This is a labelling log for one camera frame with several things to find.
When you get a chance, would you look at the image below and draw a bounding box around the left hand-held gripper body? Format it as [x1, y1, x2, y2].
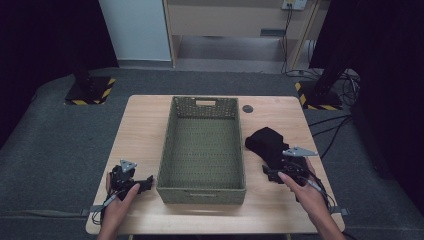
[109, 159, 148, 201]

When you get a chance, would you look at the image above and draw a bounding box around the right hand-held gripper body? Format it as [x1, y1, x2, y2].
[275, 146, 319, 187]

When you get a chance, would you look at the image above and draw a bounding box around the black cloth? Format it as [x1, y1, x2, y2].
[244, 126, 292, 170]

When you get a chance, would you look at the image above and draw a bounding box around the green woven basket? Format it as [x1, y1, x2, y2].
[156, 95, 247, 205]

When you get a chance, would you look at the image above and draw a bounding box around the person's left hand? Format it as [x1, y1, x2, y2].
[105, 172, 141, 226]

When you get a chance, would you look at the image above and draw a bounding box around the person's right hand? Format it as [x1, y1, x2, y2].
[277, 157, 331, 219]

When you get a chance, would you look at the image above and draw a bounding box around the grey tape strip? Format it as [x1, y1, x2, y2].
[80, 204, 105, 218]
[329, 205, 351, 217]

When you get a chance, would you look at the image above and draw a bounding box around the striped black stand base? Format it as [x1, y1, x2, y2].
[294, 80, 344, 111]
[63, 75, 117, 106]

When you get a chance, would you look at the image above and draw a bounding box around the dark curtain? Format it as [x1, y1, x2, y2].
[309, 0, 424, 218]
[0, 0, 120, 145]

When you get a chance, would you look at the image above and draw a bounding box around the white panel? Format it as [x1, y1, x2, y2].
[98, 0, 173, 63]

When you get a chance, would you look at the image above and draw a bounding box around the light wooden desk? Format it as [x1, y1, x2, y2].
[162, 0, 333, 72]

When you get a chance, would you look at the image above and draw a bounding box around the white power strip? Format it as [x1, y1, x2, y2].
[281, 0, 308, 11]

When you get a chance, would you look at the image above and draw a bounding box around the left hand-held gripper cable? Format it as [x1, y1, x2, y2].
[91, 190, 122, 226]

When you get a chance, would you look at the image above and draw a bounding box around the hand-held gripper cable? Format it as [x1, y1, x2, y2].
[91, 190, 122, 226]
[301, 168, 338, 215]

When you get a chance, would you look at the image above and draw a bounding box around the right hand-held gripper cable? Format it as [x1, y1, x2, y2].
[301, 168, 338, 215]

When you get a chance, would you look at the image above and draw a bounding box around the black floor cable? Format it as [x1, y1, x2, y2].
[307, 114, 353, 128]
[311, 116, 354, 160]

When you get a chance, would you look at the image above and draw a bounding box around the black stand post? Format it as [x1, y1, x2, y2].
[313, 49, 351, 98]
[68, 43, 95, 91]

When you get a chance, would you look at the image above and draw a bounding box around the tangled black cable bundle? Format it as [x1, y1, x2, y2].
[336, 69, 362, 108]

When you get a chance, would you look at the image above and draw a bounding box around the black power strip cable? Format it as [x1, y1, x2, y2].
[280, 4, 295, 75]

